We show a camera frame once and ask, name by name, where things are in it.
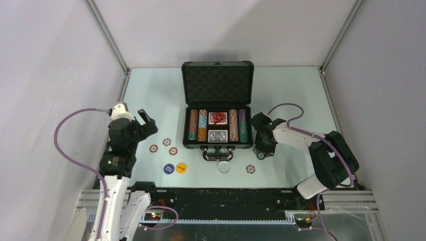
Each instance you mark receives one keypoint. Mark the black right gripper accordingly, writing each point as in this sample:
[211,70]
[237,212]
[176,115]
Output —
[269,151]

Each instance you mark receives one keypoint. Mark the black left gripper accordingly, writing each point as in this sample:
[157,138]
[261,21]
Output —
[146,129]

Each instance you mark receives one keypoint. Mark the green blue poker chip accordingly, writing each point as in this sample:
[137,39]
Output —
[261,156]

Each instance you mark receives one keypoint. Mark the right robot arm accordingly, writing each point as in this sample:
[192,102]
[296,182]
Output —
[332,159]

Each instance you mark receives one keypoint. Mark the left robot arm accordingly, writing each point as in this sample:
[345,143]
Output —
[112,222]

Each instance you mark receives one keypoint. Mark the red dice set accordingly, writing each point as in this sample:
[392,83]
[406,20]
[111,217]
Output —
[217,118]

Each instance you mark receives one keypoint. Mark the purple green chip stack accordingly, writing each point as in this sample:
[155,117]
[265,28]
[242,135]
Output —
[243,131]

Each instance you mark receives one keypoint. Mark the brown white poker chip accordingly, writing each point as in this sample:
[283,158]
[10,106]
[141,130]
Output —
[250,169]

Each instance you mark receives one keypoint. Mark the orange poker chip at edge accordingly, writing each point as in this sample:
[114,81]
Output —
[153,148]

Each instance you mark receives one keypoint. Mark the white red poker chip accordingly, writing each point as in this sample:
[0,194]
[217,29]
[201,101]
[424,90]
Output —
[166,142]

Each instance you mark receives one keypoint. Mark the pink brown chip stack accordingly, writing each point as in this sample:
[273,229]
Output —
[234,137]

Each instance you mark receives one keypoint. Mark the clear dealer button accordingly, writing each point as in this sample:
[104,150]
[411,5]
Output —
[224,167]

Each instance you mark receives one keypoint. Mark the blue playing card deck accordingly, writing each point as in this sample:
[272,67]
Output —
[217,136]

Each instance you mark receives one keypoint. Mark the blue orange chip stack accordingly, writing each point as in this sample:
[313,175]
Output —
[202,125]

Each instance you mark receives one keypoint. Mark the blue small blind button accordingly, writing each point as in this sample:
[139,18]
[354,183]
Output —
[168,169]

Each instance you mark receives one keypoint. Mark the yellow big blind button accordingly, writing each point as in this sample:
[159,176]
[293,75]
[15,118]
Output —
[181,168]

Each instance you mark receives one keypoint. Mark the black poker case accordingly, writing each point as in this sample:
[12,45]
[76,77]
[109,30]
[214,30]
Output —
[217,87]

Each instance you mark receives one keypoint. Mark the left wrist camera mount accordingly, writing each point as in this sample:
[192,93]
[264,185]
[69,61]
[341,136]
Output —
[120,110]

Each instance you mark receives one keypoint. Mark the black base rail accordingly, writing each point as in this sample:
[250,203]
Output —
[219,204]

